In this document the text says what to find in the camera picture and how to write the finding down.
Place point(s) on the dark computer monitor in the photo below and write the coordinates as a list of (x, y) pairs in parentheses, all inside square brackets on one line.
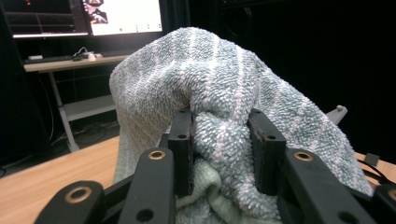
[(46, 18)]

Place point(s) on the small white device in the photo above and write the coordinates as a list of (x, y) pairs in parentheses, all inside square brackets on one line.
[(35, 57)]

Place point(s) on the white mouse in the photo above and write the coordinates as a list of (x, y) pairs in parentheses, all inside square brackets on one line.
[(91, 56)]

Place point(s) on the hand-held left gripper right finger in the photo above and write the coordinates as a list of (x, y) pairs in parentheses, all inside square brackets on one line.
[(267, 161)]

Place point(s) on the black keyboard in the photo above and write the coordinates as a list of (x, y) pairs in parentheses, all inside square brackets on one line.
[(49, 59)]

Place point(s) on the white metal desk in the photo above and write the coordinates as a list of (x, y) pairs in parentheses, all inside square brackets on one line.
[(77, 109)]

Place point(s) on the pale blue striped towel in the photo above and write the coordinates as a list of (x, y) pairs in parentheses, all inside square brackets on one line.
[(218, 77)]

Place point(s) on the bright computer monitor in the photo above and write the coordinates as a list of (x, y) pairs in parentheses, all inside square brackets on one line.
[(130, 15)]

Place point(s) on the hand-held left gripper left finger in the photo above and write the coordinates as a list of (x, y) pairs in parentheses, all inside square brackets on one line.
[(183, 168)]

